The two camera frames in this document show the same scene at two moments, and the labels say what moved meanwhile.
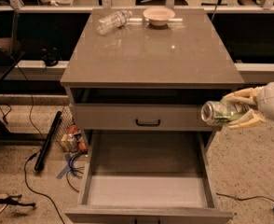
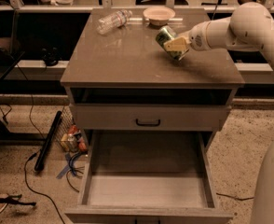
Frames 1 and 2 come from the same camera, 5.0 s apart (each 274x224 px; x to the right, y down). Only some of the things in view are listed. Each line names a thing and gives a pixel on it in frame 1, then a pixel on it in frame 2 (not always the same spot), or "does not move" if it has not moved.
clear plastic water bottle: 113,21 does not move
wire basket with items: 70,136 does not move
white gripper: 272,102 → 197,40
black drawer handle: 146,124 does not move
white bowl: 158,16 does not move
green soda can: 217,112 → 164,35
